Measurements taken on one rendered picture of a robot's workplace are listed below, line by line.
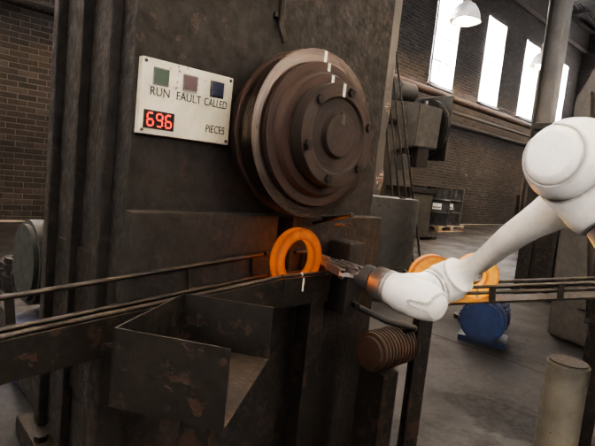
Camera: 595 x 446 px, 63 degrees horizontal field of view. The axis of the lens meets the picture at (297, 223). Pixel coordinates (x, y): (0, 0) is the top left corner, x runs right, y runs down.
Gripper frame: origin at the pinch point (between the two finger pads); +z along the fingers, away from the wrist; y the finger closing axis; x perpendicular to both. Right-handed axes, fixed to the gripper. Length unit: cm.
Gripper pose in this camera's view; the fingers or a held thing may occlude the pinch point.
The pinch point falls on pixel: (324, 260)
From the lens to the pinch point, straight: 150.2
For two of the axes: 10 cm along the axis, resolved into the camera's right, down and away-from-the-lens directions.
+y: 7.3, 0.1, 6.8
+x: 1.6, -9.7, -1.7
